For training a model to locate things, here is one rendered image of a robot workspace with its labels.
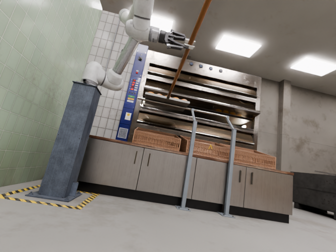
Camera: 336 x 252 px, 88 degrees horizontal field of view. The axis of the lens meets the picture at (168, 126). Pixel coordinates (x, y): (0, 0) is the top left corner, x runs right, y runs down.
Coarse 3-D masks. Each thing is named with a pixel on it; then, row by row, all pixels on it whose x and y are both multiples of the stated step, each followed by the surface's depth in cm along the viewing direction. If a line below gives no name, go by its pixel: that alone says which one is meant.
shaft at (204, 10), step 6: (204, 0) 83; (210, 0) 81; (204, 6) 85; (204, 12) 88; (198, 18) 92; (198, 24) 96; (192, 36) 105; (192, 42) 111; (186, 54) 123; (180, 66) 139; (174, 78) 160; (174, 84) 173
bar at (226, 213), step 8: (168, 104) 224; (192, 112) 222; (208, 112) 229; (192, 128) 199; (232, 128) 209; (192, 136) 197; (232, 136) 203; (192, 144) 195; (232, 144) 201; (192, 152) 193; (232, 152) 200; (232, 160) 198; (232, 168) 196; (184, 184) 186; (184, 192) 184; (184, 200) 182; (184, 208) 180; (224, 208) 189; (232, 216) 182
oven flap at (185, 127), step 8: (144, 112) 259; (144, 120) 252; (152, 120) 255; (160, 120) 257; (168, 120) 260; (176, 120) 263; (184, 120) 265; (176, 128) 253; (184, 128) 258; (200, 128) 263; (208, 128) 266; (216, 128) 269; (224, 128) 272; (216, 136) 259; (224, 136) 264; (240, 136) 270; (248, 136) 273
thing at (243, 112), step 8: (144, 88) 249; (152, 88) 250; (176, 96) 256; (184, 96) 254; (192, 104) 269; (200, 104) 266; (208, 104) 263; (216, 104) 260; (224, 104) 260; (224, 112) 277; (232, 112) 274; (240, 112) 271; (248, 112) 268; (256, 112) 265
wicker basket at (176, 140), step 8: (136, 128) 219; (144, 128) 248; (136, 136) 241; (144, 136) 200; (152, 136) 202; (160, 136) 203; (168, 136) 203; (176, 136) 232; (144, 144) 198; (152, 144) 199; (160, 144) 201; (168, 144) 244; (176, 144) 224
